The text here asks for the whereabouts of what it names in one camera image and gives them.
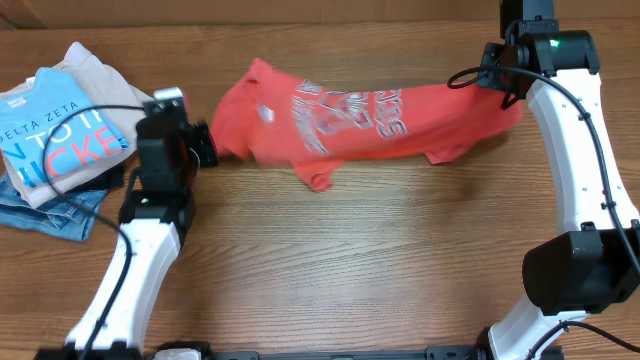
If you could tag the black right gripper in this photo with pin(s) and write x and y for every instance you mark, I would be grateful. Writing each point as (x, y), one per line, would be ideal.
(486, 79)

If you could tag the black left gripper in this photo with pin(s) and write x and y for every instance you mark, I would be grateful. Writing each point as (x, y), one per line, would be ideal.
(197, 132)

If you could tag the red printed t-shirt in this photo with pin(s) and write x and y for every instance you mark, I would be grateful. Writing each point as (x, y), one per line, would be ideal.
(283, 120)

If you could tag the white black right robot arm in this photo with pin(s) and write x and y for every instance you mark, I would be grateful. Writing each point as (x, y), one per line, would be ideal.
(593, 261)

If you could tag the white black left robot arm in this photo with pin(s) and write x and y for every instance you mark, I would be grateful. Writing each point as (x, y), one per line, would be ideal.
(157, 213)

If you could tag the beige folded garment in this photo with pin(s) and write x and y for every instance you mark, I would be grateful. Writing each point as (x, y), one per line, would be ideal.
(103, 85)

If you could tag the black folded garment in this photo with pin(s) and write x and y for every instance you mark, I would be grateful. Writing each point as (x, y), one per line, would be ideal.
(111, 178)

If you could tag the light blue folded t-shirt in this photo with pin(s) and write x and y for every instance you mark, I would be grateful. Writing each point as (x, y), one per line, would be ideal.
(52, 129)

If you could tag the folded blue jeans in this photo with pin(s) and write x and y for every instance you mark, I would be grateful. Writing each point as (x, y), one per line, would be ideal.
(54, 218)

